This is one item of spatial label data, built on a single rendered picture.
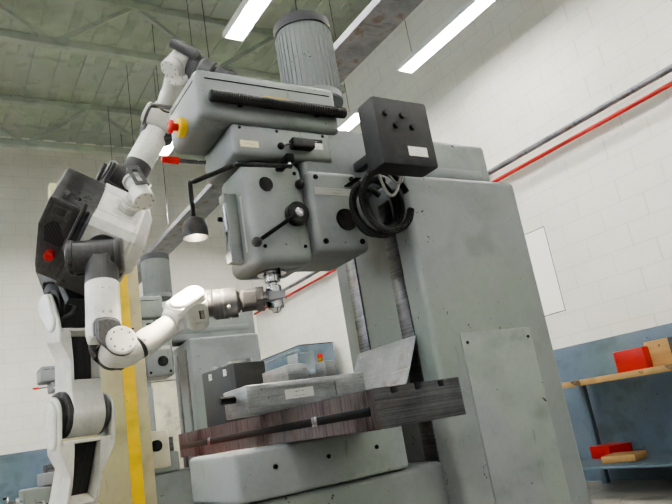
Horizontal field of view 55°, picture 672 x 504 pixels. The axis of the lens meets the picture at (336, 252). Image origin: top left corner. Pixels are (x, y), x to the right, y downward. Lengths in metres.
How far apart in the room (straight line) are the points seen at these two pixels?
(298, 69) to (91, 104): 8.85
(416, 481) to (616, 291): 4.46
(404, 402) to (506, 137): 5.82
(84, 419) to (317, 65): 1.34
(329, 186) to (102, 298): 0.73
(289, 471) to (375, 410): 0.42
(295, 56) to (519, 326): 1.15
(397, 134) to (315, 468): 0.93
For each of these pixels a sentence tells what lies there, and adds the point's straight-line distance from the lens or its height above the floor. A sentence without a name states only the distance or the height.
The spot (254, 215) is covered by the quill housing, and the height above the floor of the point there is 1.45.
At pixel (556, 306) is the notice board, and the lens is 6.52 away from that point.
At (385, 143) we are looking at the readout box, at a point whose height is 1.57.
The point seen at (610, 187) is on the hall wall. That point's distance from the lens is 6.18.
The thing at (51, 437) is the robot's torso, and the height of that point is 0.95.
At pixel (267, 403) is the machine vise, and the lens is 1.65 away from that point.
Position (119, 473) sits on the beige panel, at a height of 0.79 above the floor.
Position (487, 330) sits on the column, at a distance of 2.04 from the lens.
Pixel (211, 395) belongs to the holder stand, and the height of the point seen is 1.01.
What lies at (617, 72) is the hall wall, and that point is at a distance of 6.32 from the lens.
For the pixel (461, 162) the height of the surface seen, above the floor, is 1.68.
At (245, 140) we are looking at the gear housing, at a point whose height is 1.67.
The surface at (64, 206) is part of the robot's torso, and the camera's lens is 2.00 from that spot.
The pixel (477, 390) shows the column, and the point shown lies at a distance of 1.96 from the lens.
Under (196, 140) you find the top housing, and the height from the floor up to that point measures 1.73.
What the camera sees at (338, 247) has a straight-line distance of 1.92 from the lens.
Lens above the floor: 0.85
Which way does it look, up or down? 15 degrees up
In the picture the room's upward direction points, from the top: 10 degrees counter-clockwise
